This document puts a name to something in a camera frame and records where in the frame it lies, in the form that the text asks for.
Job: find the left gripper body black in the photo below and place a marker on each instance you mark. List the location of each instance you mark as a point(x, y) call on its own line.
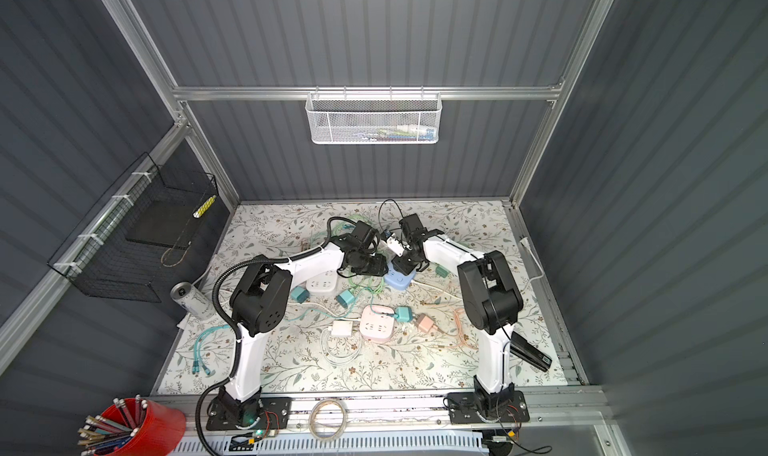
point(372, 266)

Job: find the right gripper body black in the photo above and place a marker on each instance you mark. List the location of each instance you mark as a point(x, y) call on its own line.
point(405, 263)

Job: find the blue power strip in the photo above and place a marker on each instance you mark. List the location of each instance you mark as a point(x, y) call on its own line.
point(397, 280)

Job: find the teal charger plug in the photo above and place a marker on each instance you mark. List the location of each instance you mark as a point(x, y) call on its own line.
point(403, 314)
point(345, 299)
point(299, 294)

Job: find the pink charger plug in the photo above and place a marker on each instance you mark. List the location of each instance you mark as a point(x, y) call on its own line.
point(425, 324)

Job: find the pink power strip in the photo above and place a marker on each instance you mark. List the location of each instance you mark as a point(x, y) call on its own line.
point(377, 323)

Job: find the white charger plug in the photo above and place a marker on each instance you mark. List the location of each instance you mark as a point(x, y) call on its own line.
point(342, 329)

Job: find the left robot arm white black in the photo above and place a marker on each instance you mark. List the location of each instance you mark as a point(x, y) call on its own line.
point(252, 297)

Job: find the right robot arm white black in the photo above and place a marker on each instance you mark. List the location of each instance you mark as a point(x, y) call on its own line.
point(491, 301)

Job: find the clear tape roll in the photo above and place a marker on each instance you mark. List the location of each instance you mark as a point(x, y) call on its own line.
point(328, 420)

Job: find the white energy drink can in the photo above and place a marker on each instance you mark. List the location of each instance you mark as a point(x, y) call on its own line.
point(195, 302)

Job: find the red pencil cup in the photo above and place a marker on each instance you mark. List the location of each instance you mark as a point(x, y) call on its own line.
point(132, 426)

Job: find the white wire mesh basket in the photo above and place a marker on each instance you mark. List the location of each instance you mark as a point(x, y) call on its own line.
point(369, 121)

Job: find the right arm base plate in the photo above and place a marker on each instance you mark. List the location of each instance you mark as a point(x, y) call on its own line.
point(465, 408)

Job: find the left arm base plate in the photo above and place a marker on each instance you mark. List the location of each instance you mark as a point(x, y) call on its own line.
point(225, 413)

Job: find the black wire mesh basket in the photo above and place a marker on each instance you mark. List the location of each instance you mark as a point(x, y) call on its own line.
point(160, 229)

